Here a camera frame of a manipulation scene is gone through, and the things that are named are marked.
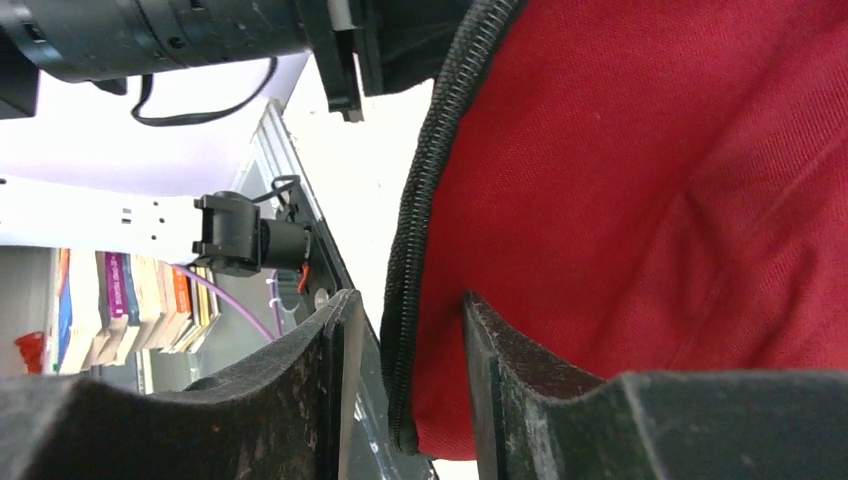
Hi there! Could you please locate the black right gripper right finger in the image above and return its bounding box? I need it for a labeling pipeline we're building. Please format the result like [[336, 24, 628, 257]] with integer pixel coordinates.
[[464, 293, 847, 479]]

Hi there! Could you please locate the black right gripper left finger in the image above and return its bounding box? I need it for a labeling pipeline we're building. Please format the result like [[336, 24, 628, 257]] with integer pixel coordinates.
[[1, 290, 365, 479]]

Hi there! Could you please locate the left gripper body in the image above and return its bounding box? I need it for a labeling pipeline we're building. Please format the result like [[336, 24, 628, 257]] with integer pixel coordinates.
[[295, 0, 471, 123]]

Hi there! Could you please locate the red backpack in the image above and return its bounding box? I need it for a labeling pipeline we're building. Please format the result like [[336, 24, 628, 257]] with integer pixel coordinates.
[[380, 1, 847, 460]]

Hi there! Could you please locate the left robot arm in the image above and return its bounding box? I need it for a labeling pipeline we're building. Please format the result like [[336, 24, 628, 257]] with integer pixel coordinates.
[[1, 0, 469, 276]]

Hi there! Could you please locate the stack of books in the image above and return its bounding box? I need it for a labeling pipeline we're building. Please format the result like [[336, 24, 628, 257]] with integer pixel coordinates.
[[41, 249, 221, 374]]

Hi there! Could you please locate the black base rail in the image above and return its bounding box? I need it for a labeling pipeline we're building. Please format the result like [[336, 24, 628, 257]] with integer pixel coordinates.
[[287, 179, 438, 479]]

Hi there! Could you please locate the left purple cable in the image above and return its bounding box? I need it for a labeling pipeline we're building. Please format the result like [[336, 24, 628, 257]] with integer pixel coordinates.
[[170, 263, 286, 344]]

